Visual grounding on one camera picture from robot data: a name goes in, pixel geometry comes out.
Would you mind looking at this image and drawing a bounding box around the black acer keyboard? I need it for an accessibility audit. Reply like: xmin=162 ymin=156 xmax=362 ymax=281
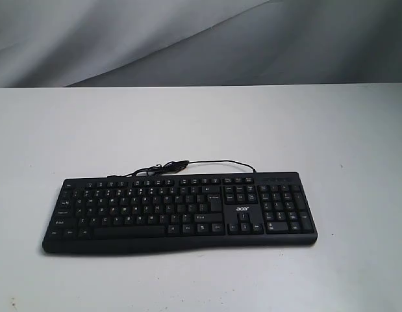
xmin=42 ymin=172 xmax=318 ymax=255

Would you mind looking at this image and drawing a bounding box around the grey backdrop cloth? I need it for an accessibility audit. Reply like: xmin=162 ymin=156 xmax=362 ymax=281
xmin=0 ymin=1 xmax=402 ymax=87

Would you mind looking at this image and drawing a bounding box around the black keyboard cable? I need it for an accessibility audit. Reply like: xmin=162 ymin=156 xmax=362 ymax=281
xmin=106 ymin=158 xmax=257 ymax=179

